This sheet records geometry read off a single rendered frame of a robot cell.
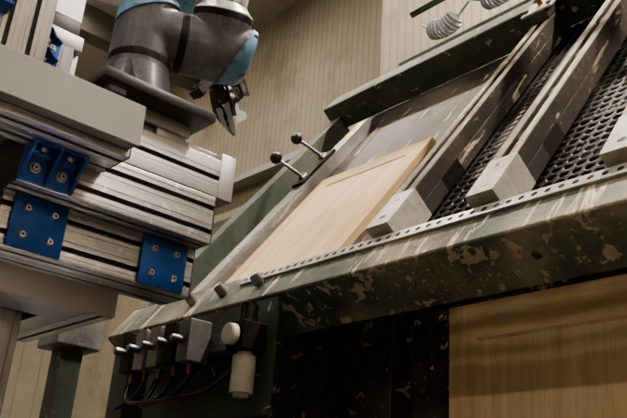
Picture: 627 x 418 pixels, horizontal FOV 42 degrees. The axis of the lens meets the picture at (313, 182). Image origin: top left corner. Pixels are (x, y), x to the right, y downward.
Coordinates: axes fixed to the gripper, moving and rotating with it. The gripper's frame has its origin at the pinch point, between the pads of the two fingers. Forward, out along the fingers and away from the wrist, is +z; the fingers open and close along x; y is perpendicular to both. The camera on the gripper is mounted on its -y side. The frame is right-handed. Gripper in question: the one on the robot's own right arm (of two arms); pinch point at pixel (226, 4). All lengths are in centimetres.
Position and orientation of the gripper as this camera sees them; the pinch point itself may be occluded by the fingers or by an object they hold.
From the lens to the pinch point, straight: 212.3
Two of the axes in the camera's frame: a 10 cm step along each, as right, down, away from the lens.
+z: 1.1, 9.9, 0.3
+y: 9.2, -1.1, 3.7
